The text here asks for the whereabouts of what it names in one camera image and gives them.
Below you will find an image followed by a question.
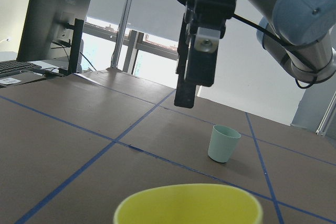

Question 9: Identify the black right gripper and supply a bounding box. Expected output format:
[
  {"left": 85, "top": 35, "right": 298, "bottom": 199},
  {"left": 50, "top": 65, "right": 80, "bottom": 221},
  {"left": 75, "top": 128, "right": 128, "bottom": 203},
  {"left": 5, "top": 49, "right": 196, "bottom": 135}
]
[{"left": 174, "top": 0, "right": 236, "bottom": 108}]

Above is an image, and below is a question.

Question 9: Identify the yellow cup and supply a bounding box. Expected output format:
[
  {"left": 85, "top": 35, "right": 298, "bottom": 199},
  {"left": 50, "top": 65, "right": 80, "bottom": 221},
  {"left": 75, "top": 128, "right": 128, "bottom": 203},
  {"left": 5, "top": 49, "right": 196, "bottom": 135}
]
[{"left": 113, "top": 183, "right": 264, "bottom": 223}]

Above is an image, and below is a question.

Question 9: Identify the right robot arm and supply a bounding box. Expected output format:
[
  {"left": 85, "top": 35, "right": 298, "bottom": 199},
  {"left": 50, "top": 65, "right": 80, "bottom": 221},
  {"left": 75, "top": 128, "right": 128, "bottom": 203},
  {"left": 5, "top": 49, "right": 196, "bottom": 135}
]
[{"left": 130, "top": 0, "right": 335, "bottom": 108}]

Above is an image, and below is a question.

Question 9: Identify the mint green cup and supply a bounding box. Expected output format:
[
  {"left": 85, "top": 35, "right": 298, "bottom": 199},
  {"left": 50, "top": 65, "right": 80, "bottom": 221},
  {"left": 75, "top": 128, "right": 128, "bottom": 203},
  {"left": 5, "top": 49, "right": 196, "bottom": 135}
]
[{"left": 207, "top": 125, "right": 241, "bottom": 163}]

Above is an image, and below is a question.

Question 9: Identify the black computer monitor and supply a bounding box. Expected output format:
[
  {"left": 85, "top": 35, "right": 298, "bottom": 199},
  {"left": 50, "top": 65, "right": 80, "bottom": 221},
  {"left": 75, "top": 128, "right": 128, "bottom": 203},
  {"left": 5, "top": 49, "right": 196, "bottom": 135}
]
[{"left": 16, "top": 0, "right": 91, "bottom": 74}]

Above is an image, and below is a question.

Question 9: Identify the black keyboard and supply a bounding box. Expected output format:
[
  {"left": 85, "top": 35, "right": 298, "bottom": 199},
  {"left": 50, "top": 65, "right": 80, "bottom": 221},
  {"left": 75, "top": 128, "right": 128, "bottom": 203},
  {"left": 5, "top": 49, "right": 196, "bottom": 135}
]
[{"left": 0, "top": 60, "right": 41, "bottom": 78}]

